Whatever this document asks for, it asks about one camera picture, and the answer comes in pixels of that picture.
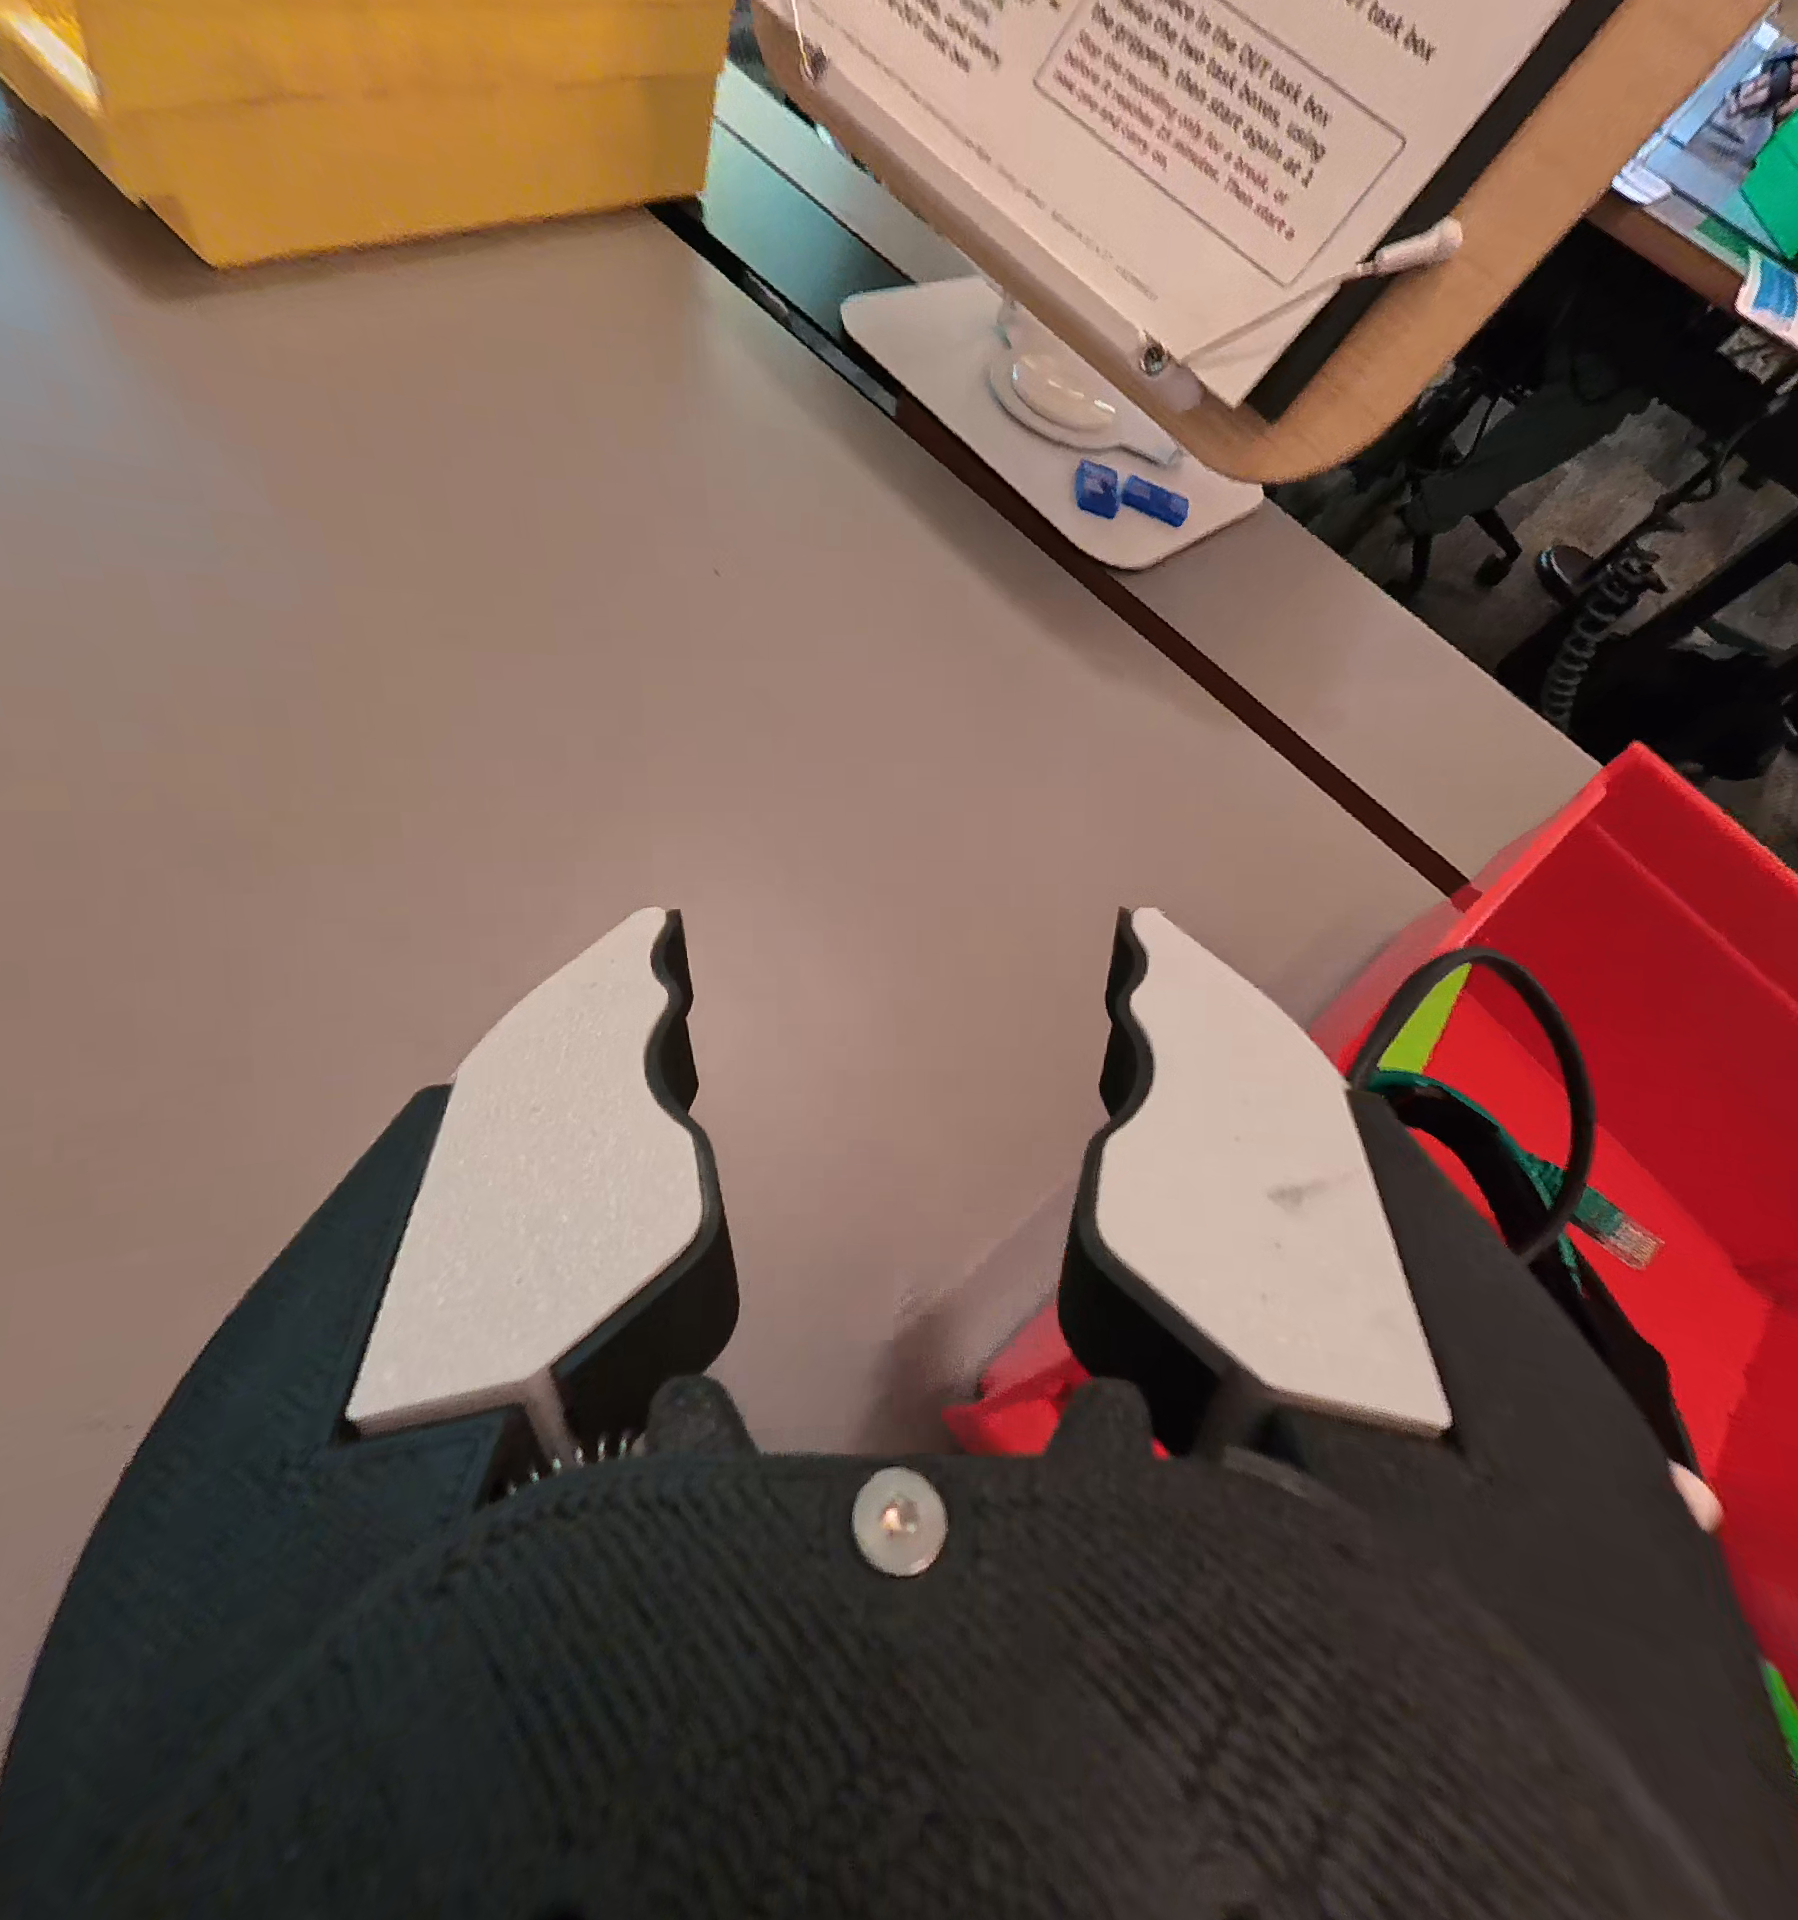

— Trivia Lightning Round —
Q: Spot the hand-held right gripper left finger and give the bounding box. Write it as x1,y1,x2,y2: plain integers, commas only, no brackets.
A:
342,906,741,1443

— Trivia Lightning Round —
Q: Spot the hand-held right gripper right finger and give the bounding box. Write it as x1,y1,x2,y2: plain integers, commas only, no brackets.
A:
1059,906,1454,1465

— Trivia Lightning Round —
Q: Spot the green ethernet cable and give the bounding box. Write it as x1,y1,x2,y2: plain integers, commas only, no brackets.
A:
1356,1069,1666,1261

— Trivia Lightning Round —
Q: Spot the thin black cable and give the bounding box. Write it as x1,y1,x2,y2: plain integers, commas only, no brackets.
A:
1350,950,1696,1473

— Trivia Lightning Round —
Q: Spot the red plastic bin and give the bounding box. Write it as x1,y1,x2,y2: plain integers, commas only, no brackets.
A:
946,745,1798,1743

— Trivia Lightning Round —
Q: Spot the yellow plastic bin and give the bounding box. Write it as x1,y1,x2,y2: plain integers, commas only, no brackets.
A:
0,0,737,273

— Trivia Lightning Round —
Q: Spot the small blue plastic piece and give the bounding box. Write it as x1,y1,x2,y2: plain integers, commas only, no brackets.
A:
1074,456,1189,538

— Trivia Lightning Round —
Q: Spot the white round disc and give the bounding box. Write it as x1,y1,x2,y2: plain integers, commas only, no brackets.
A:
989,318,1142,438

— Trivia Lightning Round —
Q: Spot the wood-edged work table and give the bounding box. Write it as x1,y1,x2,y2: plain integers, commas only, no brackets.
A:
1590,183,1798,392

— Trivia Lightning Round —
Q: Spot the printed instruction sheet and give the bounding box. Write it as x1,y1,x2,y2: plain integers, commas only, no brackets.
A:
810,0,1576,410

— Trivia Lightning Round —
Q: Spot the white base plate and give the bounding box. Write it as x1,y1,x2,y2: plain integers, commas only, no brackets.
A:
841,277,1266,574

